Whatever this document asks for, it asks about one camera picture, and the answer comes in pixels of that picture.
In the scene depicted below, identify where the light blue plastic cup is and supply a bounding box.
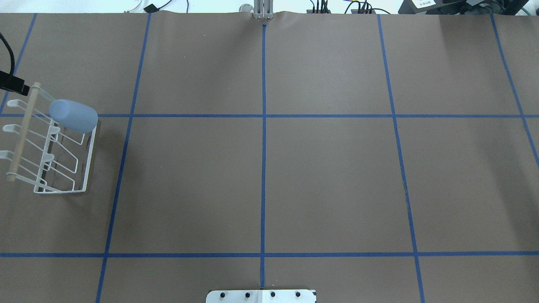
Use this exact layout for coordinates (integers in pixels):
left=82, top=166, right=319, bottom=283
left=49, top=99, right=98, bottom=134

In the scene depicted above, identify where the aluminium frame post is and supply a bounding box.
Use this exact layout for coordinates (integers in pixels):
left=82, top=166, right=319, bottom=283
left=253, top=0, right=275, bottom=19

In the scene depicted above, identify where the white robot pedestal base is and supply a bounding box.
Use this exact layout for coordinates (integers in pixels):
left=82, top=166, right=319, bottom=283
left=205, top=289, right=317, bottom=303

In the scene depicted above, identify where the white wire cup holder rack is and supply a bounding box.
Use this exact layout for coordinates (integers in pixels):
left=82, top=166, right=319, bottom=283
left=1, top=82, right=100, bottom=194

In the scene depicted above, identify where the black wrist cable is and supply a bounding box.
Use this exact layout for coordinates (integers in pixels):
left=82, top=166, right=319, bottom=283
left=0, top=33, right=16, bottom=77

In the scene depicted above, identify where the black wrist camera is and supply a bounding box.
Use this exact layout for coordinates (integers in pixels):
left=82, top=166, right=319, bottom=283
left=0, top=71, right=29, bottom=96

